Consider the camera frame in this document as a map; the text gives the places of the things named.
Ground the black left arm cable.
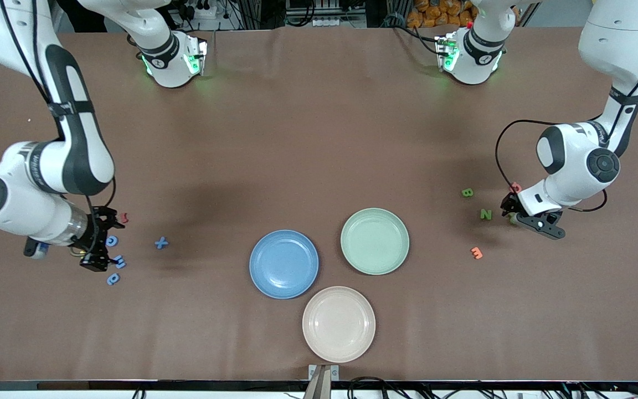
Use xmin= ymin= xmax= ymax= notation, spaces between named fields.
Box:
xmin=495 ymin=0 xmax=638 ymax=195

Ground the brown table cover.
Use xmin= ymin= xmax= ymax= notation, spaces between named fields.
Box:
xmin=0 ymin=25 xmax=638 ymax=384

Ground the beige plate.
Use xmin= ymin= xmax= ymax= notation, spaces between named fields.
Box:
xmin=302 ymin=286 xmax=377 ymax=364

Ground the black floor cable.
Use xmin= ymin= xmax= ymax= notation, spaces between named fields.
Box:
xmin=348 ymin=377 xmax=387 ymax=399
xmin=380 ymin=382 xmax=428 ymax=399

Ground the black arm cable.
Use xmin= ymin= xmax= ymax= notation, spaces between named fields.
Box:
xmin=0 ymin=0 xmax=117 ymax=222
xmin=495 ymin=0 xmax=638 ymax=195

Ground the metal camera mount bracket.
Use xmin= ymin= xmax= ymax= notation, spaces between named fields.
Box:
xmin=308 ymin=364 xmax=340 ymax=399

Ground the blue plate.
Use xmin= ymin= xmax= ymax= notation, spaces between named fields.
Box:
xmin=249 ymin=229 xmax=320 ymax=300

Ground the green plate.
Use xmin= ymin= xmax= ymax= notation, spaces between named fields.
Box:
xmin=340 ymin=208 xmax=410 ymax=275

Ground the orange packaged items pile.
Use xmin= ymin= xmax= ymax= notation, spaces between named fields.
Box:
xmin=406 ymin=0 xmax=477 ymax=28

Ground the aluminium extrusion rail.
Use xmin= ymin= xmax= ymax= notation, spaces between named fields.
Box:
xmin=285 ymin=0 xmax=368 ymax=14

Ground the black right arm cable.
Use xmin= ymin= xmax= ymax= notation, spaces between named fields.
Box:
xmin=0 ymin=0 xmax=117 ymax=222

